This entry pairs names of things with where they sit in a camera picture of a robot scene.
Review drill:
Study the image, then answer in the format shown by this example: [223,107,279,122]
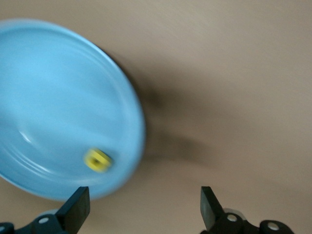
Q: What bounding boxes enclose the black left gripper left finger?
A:
[0,186,91,234]

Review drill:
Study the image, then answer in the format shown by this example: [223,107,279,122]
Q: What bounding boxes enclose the blue plate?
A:
[0,18,147,202]

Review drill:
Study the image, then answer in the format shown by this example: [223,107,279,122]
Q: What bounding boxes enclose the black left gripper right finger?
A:
[199,186,293,234]

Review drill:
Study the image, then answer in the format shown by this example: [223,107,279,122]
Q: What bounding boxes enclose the yellow foam letter d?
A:
[83,146,114,174]

